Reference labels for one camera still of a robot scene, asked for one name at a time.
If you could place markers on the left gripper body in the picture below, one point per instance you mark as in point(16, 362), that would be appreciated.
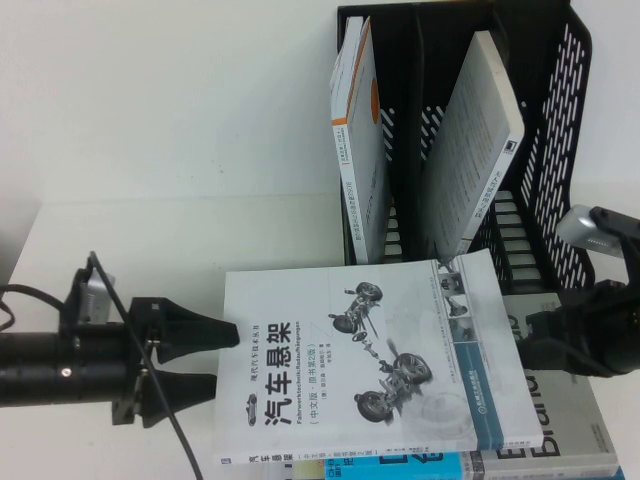
point(140, 310)

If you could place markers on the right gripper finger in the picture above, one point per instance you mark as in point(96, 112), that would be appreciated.
point(550, 357)
point(550, 325)

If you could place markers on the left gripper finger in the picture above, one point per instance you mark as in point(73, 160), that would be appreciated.
point(200, 335)
point(185, 387)

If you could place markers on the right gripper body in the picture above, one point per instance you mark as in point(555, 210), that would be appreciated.
point(610, 325)

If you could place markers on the white car suspension book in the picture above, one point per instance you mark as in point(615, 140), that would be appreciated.
point(325, 375)

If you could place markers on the blue grey Billion Dollar book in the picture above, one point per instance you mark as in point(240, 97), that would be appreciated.
point(560, 410)

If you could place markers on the white book large black print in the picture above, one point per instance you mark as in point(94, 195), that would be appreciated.
point(280, 474)

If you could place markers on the cream cover book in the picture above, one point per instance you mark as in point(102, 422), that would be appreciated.
point(307, 470)

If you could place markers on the white book black logo spine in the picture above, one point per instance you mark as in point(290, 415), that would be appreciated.
point(475, 150)

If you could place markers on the white book orange stripe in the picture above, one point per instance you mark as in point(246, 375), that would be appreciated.
point(362, 150)

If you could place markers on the black plastic book stand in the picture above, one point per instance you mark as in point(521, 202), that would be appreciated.
point(415, 100)

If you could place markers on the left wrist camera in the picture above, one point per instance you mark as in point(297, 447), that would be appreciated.
point(95, 300)

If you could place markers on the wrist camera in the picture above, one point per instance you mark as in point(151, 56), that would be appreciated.
point(590, 232)
point(95, 300)

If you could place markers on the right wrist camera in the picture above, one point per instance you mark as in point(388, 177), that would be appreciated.
point(590, 232)

